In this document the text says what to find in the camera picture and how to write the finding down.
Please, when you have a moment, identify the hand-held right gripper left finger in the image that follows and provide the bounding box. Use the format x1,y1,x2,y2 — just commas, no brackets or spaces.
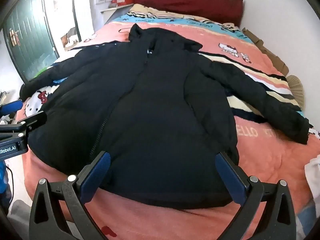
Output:
29,151,111,240

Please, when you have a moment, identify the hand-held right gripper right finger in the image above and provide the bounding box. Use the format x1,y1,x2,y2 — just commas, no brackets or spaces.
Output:
215,151,297,240

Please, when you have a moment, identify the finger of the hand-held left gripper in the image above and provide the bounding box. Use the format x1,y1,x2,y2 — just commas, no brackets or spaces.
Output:
0,99,23,117
0,110,47,137

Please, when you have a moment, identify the black puffer jacket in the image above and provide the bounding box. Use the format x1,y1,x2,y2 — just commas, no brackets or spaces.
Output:
19,23,313,210

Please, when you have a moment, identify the blue patterned clothing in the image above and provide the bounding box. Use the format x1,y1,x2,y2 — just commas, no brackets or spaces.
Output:
0,159,9,193

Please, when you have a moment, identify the green door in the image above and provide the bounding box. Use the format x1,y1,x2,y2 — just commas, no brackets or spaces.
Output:
2,0,60,83

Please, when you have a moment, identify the white cloth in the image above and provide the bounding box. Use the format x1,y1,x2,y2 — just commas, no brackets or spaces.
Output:
304,155,320,198

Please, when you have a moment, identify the small cardboard box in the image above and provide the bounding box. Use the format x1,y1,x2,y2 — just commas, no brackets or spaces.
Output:
61,27,80,48

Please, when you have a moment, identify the woven straw fan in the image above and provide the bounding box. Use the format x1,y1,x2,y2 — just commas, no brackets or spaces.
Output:
286,75,305,110

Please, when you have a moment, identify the flattened cardboard box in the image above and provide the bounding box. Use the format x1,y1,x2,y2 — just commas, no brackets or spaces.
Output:
241,27,289,77

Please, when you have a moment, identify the white bedside shelf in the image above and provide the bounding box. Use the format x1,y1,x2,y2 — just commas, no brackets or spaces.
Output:
100,4,133,23

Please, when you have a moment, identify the pink cartoon printed blanket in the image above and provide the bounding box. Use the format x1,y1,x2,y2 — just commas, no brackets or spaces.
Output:
11,4,320,240

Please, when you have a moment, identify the dark red headboard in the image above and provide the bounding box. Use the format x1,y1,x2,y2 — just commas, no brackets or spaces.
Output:
134,0,244,25

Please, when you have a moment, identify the brass door handle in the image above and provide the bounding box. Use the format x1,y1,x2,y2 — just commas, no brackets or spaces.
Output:
9,29,21,47

